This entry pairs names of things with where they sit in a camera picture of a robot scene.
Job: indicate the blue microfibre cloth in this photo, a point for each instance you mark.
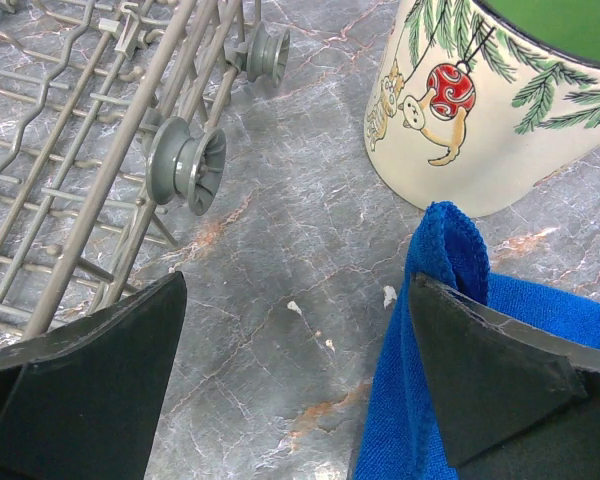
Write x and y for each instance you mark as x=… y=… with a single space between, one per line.
x=401 y=438

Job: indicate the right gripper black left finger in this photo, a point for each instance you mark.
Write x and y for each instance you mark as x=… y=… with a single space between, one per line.
x=83 y=401

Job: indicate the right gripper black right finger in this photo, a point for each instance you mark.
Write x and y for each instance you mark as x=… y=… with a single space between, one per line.
x=511 y=401

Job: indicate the grey wire dish rack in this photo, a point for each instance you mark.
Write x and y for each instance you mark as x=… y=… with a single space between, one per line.
x=109 y=111

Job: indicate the christmas mug green inside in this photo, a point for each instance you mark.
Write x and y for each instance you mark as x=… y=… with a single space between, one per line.
x=476 y=102

